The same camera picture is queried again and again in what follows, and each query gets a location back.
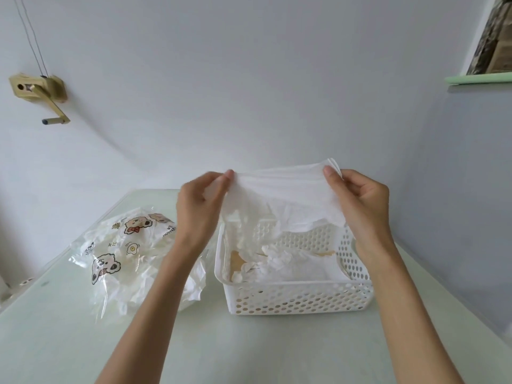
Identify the person's left hand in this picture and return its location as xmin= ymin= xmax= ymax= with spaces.
xmin=175 ymin=169 xmax=235 ymax=253

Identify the person's right hand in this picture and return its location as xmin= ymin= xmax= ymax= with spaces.
xmin=323 ymin=165 xmax=397 ymax=259

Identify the clear bear-print plastic bag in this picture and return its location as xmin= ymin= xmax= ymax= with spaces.
xmin=70 ymin=205 xmax=209 ymax=323

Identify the white perforated plastic basket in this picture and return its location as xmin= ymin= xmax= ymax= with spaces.
xmin=215 ymin=219 xmax=375 ymax=316

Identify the person's left forearm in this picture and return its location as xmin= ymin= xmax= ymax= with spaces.
xmin=94 ymin=237 xmax=211 ymax=384

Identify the person's right forearm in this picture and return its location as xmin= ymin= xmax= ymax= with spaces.
xmin=356 ymin=243 xmax=465 ymax=384

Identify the pale green shelf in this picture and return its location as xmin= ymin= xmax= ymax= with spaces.
xmin=444 ymin=71 xmax=512 ymax=85

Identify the brass wall crank winch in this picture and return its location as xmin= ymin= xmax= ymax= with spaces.
xmin=9 ymin=74 xmax=71 ymax=126

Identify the thin steel winch cable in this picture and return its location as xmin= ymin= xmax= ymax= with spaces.
xmin=12 ymin=0 xmax=50 ymax=78

